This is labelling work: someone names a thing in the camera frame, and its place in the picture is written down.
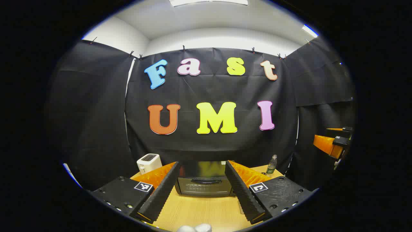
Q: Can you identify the black electric oven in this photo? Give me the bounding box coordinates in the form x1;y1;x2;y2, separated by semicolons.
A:
175;160;234;198

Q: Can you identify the ceiling light panel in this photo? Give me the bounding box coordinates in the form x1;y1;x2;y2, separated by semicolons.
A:
302;24;318;38
169;0;249;7

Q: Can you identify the clear plastic water bottle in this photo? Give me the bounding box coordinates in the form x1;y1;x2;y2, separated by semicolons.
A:
266;155;278;175

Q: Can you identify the black backdrop cloth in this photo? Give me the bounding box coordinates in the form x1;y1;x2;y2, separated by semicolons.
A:
48;39;356;190

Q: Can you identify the white toaster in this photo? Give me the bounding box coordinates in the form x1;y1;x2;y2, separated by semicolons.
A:
136;154;163;175

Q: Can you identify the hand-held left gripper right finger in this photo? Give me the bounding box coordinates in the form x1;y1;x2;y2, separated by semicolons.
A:
224;160;314;225

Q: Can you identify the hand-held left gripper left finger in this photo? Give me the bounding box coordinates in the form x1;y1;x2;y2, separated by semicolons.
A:
91;161;181;223

